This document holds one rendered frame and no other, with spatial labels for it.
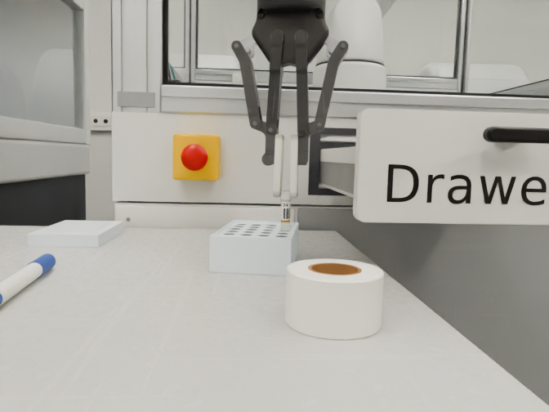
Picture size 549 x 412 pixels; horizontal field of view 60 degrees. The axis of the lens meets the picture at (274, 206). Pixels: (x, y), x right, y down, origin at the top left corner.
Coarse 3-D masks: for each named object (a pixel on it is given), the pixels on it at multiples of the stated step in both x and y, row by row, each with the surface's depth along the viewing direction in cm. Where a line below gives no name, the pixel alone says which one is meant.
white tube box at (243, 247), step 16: (240, 224) 60; (256, 224) 59; (272, 224) 59; (224, 240) 48; (240, 240) 48; (256, 240) 48; (272, 240) 48; (288, 240) 47; (224, 256) 48; (240, 256) 48; (256, 256) 48; (272, 256) 48; (288, 256) 47; (224, 272) 48; (240, 272) 48; (256, 272) 48; (272, 272) 48
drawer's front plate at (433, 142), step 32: (384, 128) 45; (416, 128) 46; (448, 128) 46; (480, 128) 46; (384, 160) 46; (416, 160) 46; (448, 160) 46; (480, 160) 46; (512, 160) 47; (544, 160) 47; (384, 192) 46; (448, 192) 46; (480, 192) 47; (512, 192) 47; (544, 192) 47; (512, 224) 47; (544, 224) 47
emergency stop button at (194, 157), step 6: (192, 144) 71; (186, 150) 71; (192, 150) 70; (198, 150) 71; (204, 150) 71; (186, 156) 71; (192, 156) 71; (198, 156) 71; (204, 156) 71; (186, 162) 71; (192, 162) 71; (198, 162) 71; (204, 162) 71; (192, 168) 71; (198, 168) 71
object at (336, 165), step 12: (324, 156) 76; (336, 156) 67; (348, 156) 59; (324, 168) 74; (336, 168) 65; (348, 168) 58; (324, 180) 74; (336, 180) 65; (348, 180) 57; (348, 192) 57
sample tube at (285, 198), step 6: (282, 192) 54; (288, 192) 54; (282, 198) 54; (288, 198) 54; (282, 204) 54; (288, 204) 54; (282, 210) 54; (288, 210) 54; (282, 216) 54; (288, 216) 54; (282, 222) 54; (288, 222) 54; (282, 228) 54; (288, 228) 54
